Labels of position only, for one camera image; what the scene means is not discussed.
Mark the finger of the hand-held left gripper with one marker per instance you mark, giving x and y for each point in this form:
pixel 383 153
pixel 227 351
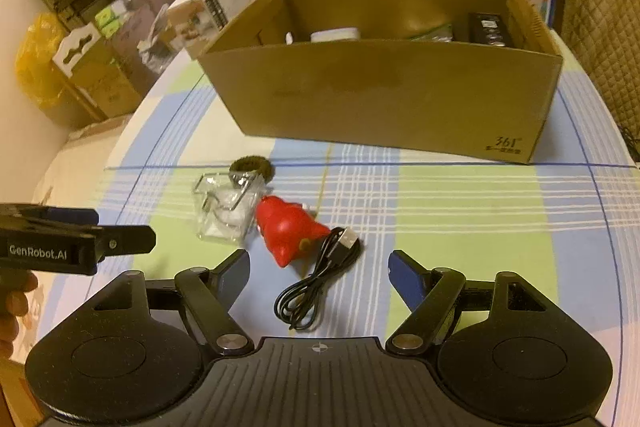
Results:
pixel 50 216
pixel 130 239

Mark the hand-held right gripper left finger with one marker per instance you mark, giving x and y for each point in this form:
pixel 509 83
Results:
pixel 235 272

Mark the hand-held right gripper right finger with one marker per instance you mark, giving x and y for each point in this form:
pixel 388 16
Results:
pixel 405 279

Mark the clear plastic box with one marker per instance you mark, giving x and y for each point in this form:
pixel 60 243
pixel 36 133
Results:
pixel 225 212

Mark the red toy figure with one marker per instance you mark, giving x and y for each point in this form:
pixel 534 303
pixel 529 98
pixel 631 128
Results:
pixel 282 227

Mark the brown cardboard box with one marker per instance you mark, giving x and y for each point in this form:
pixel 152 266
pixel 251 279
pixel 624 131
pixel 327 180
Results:
pixel 380 107

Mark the green packet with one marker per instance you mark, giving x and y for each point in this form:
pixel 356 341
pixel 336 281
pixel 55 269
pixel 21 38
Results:
pixel 432 33

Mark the white jar lid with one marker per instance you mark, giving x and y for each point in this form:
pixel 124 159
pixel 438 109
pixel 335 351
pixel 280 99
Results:
pixel 335 35

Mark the person's left hand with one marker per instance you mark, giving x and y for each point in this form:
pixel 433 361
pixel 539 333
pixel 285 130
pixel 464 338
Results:
pixel 15 302

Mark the printed beige bed sheet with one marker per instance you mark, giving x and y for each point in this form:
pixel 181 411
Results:
pixel 65 177

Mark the checked tablecloth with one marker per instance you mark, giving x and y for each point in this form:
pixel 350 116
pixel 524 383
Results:
pixel 450 217

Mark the cardboard carton with white cutout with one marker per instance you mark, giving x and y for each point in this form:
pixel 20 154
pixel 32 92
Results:
pixel 105 82

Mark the yellow plastic bag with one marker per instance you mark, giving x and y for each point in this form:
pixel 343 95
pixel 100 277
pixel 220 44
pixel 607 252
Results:
pixel 35 67

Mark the open brown carton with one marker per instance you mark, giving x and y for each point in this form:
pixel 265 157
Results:
pixel 145 37

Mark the green tissue packs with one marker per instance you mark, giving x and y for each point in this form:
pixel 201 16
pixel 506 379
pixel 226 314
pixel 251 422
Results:
pixel 111 18

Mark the white appliance box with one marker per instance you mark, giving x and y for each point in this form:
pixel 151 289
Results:
pixel 200 17

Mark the black slim picture box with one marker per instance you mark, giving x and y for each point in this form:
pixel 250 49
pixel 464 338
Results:
pixel 490 29

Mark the beige quilted chair cover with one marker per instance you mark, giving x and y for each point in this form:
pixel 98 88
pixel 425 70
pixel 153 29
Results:
pixel 605 32

